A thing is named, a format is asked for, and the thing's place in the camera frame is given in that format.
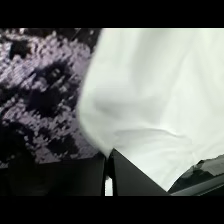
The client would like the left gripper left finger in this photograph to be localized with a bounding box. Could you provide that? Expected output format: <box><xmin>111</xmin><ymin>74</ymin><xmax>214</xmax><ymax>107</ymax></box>
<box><xmin>39</xmin><ymin>152</ymin><xmax>107</xmax><ymax>197</ymax></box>

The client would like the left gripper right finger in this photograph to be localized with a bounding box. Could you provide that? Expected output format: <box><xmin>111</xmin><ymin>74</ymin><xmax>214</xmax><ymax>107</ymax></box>
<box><xmin>107</xmin><ymin>148</ymin><xmax>170</xmax><ymax>197</ymax></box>

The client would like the white garment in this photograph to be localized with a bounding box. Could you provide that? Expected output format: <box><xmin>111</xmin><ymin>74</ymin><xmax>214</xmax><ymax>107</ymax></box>
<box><xmin>76</xmin><ymin>28</ymin><xmax>224</xmax><ymax>192</ymax></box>

